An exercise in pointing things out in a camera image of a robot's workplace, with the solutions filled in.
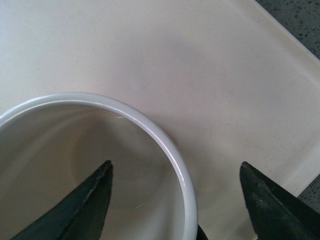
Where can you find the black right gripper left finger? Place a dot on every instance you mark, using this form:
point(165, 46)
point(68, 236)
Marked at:
point(80, 215)

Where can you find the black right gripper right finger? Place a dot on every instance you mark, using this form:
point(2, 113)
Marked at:
point(276, 214)

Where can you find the white smiley face mug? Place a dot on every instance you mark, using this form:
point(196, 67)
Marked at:
point(51, 144)

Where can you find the cream rectangular plastic tray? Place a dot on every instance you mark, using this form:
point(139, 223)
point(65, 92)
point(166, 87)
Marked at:
point(221, 78)

